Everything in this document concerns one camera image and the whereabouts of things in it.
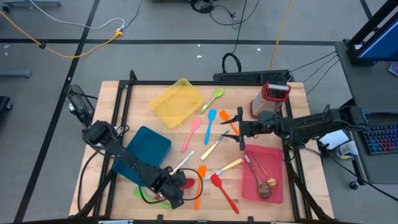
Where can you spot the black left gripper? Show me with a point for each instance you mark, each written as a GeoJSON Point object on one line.
{"type": "Point", "coordinates": [166, 185]}

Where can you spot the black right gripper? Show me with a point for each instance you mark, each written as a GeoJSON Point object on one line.
{"type": "Point", "coordinates": [252, 128]}

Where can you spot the red silicone spoon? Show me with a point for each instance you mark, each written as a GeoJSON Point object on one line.
{"type": "Point", "coordinates": [189, 183]}

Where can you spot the orange angled silicone spatula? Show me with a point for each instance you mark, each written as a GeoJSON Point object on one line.
{"type": "Point", "coordinates": [224, 115]}

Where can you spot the orange rounded silicone spatula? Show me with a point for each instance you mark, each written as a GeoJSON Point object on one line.
{"type": "Point", "coordinates": [201, 171]}

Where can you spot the blue silicone spatula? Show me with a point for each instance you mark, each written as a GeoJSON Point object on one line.
{"type": "Point", "coordinates": [211, 115]}

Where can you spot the red silicone spatula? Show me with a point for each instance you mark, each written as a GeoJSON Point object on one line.
{"type": "Point", "coordinates": [217, 180]}

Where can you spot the pink silicone spatula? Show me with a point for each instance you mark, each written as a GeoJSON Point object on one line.
{"type": "Point", "coordinates": [196, 124]}

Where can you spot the light green silicone spoon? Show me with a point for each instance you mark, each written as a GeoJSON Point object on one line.
{"type": "Point", "coordinates": [219, 92]}

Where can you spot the green silicone spatula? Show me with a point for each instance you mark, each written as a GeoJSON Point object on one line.
{"type": "Point", "coordinates": [138, 193]}

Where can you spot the blue plastic bin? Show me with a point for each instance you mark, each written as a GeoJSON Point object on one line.
{"type": "Point", "coordinates": [149, 146]}

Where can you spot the red translucent plastic bin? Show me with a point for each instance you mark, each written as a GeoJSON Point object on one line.
{"type": "Point", "coordinates": [276, 161]}

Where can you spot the yellow translucent plastic bin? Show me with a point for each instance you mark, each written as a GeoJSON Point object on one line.
{"type": "Point", "coordinates": [175, 104]}

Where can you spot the dark bronze metal spoon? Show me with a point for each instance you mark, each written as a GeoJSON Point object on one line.
{"type": "Point", "coordinates": [264, 191]}

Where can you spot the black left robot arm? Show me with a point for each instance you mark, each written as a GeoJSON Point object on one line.
{"type": "Point", "coordinates": [124, 155]}

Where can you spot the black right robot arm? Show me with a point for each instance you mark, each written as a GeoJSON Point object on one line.
{"type": "Point", "coordinates": [311, 124]}

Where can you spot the metal box grater red trim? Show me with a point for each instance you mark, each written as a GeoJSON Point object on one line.
{"type": "Point", "coordinates": [264, 107]}

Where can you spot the black power strip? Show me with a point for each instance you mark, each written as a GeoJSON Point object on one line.
{"type": "Point", "coordinates": [248, 76]}

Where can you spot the white blue labelled container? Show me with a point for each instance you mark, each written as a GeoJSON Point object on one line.
{"type": "Point", "coordinates": [346, 150]}

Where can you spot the black mesh power supply box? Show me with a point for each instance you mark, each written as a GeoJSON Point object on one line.
{"type": "Point", "coordinates": [79, 104]}

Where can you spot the black caster wheel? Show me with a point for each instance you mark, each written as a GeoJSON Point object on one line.
{"type": "Point", "coordinates": [354, 185]}

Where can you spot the rainbow backlit keyboard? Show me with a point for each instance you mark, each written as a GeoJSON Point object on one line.
{"type": "Point", "coordinates": [381, 138]}

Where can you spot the grey keyboard desk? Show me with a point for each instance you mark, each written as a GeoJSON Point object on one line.
{"type": "Point", "coordinates": [379, 168]}

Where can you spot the computer monitor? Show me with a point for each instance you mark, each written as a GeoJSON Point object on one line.
{"type": "Point", "coordinates": [382, 43]}

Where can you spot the black chair base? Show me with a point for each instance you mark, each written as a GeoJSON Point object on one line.
{"type": "Point", "coordinates": [3, 104]}

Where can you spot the grey furniture foot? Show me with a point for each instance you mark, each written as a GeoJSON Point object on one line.
{"type": "Point", "coordinates": [15, 74]}
{"type": "Point", "coordinates": [31, 3]}

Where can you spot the silver metal bracket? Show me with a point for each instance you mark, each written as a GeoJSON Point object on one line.
{"type": "Point", "coordinates": [115, 222]}

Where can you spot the black aluminium table frame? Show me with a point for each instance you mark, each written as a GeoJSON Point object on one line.
{"type": "Point", "coordinates": [140, 82]}

